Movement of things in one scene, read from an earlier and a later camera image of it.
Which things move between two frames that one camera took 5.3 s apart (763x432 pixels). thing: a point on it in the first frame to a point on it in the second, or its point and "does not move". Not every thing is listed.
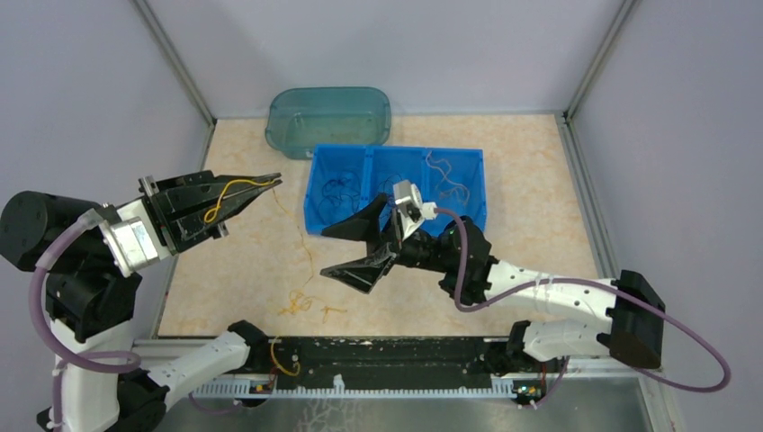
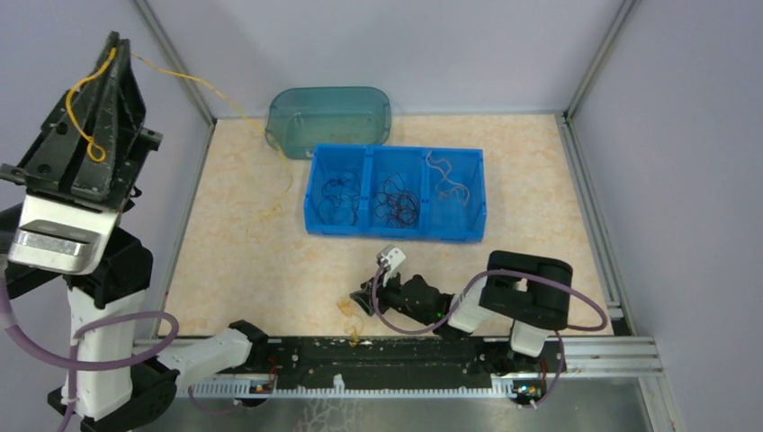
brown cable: [377, 189] does not move
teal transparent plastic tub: [299, 118] does not move
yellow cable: [444, 177] does not move
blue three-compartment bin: [345, 180] does not move
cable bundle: [300, 301] to [353, 324]
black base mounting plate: [389, 361] does not move
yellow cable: [212, 212] to [264, 130]
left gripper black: [180, 203] to [60, 161]
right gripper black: [364, 274] to [365, 297]
